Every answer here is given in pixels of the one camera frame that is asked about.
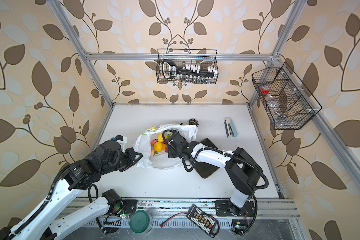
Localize yellow fake lemon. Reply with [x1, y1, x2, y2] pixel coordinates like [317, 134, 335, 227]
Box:
[154, 142, 167, 153]

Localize red black cable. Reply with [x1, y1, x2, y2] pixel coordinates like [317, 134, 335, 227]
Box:
[159, 211, 189, 228]

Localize red fake fruit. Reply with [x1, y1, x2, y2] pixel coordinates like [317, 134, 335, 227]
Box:
[151, 139, 158, 147]

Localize black square tray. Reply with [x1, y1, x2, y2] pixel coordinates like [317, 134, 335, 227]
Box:
[191, 138, 229, 179]

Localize grey blue stapler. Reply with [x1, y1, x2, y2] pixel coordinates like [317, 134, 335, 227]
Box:
[224, 118, 238, 138]

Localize black wire basket back wall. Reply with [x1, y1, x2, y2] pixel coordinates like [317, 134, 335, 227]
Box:
[156, 48, 219, 85]

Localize black socket set holder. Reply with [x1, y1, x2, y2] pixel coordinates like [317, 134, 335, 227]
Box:
[161, 60, 219, 81]

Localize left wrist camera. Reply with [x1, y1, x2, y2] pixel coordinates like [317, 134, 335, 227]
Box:
[111, 135, 128, 152]

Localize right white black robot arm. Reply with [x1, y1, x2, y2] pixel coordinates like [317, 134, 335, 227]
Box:
[162, 130, 269, 216]

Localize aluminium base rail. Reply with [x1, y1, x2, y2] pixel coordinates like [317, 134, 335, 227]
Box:
[59, 197, 301, 229]

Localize clear bottle red cap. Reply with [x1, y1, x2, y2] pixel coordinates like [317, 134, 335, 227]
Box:
[260, 85, 285, 119]

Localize translucent white plastic bag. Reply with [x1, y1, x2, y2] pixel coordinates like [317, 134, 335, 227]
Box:
[133, 124, 199, 170]

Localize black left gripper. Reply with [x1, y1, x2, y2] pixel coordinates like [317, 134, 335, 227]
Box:
[100, 147, 145, 177]

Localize black charger board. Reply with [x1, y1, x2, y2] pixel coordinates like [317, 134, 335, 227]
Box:
[187, 204, 220, 238]

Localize black wire basket right wall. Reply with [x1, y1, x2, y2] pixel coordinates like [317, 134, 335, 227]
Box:
[252, 63, 322, 130]

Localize black wire basket wall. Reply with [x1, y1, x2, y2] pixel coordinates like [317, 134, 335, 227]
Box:
[156, 48, 219, 85]
[252, 63, 322, 130]

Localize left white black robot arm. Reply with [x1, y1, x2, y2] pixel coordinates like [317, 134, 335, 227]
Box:
[0, 138, 143, 240]

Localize green round lid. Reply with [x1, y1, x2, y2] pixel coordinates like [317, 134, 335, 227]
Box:
[129, 210, 153, 234]

